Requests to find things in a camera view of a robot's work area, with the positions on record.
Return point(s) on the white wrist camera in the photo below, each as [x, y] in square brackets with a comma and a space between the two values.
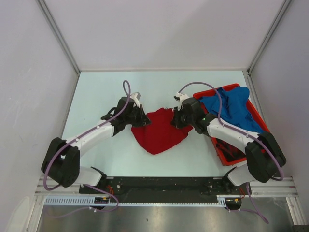
[180, 97]
[136, 98]

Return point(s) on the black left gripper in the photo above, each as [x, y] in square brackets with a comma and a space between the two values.
[143, 120]

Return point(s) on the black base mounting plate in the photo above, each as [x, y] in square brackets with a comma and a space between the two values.
[175, 190]

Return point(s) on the aluminium frame rail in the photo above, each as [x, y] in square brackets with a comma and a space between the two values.
[284, 189]

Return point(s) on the red pleated skirt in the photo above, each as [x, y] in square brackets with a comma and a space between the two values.
[160, 135]

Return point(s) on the red black plaid skirt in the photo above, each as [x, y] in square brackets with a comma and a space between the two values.
[229, 152]

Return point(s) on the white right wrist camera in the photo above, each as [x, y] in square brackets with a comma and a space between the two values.
[180, 97]

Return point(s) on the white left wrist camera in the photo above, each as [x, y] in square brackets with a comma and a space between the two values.
[136, 98]

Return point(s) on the blue skirt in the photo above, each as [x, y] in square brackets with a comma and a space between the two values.
[234, 107]

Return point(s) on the red plastic bin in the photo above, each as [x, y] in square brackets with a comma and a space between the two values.
[251, 107]

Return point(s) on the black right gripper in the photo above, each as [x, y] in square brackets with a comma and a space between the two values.
[175, 121]

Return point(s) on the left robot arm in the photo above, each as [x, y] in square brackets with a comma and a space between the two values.
[62, 160]

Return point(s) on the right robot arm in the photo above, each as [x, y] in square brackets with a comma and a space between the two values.
[264, 157]

